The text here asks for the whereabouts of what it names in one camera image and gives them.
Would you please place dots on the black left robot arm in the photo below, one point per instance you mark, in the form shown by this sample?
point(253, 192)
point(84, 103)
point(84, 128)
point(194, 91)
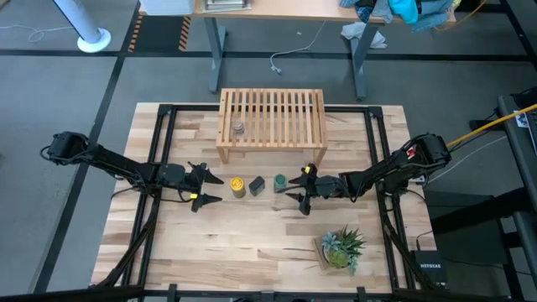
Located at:
point(109, 161)

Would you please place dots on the potted succulent plant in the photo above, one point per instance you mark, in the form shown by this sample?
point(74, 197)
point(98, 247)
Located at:
point(340, 251)

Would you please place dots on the black metal table frame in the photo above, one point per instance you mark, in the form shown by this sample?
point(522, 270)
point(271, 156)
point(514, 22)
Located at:
point(201, 107)

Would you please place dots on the wooden desk with grey legs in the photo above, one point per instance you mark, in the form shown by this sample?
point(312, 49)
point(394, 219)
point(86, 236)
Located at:
point(293, 10)

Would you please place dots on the black spice tin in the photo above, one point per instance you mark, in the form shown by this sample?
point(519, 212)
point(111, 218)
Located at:
point(257, 186)

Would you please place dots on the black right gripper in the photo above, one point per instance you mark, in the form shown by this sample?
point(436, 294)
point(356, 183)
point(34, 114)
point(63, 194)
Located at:
point(329, 186)

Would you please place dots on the white standing fan base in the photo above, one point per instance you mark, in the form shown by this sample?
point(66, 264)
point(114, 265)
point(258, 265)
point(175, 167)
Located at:
point(84, 25)

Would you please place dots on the green-lid spice jar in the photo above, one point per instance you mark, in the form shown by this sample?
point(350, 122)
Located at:
point(279, 183)

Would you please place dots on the small brown spice jar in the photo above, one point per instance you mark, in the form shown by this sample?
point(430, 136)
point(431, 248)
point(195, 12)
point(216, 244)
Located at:
point(238, 127)

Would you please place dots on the pile of blue clothes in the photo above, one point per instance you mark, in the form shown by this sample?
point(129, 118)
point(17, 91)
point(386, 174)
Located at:
point(403, 10)

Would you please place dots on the white box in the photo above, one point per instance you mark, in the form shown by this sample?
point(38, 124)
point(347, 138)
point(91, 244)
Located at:
point(168, 6)

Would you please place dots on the black side desk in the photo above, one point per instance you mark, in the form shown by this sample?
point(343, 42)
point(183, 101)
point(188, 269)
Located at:
point(524, 168)

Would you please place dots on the white printed label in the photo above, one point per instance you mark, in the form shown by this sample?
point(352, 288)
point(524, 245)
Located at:
point(521, 119)

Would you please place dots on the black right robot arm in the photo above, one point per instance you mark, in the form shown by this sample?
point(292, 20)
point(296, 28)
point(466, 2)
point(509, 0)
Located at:
point(390, 172)

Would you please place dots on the black Netgear router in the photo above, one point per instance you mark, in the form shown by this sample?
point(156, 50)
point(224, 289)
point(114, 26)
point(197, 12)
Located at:
point(430, 268)

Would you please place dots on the stack of books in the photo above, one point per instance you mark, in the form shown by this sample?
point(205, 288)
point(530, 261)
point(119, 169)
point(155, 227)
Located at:
point(226, 5)

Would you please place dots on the yellow-lid spice jar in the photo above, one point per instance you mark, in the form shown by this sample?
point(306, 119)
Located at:
point(237, 187)

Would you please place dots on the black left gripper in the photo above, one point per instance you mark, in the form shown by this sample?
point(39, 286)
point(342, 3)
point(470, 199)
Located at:
point(178, 178)

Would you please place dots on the white cloth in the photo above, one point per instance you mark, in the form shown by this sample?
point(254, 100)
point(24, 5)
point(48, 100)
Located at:
point(356, 31)

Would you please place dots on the wooden slatted shelf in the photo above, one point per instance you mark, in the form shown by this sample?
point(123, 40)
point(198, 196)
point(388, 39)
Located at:
point(272, 147)

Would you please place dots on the black mat with orange stripes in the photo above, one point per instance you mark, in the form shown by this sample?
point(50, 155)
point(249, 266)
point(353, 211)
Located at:
point(159, 33)

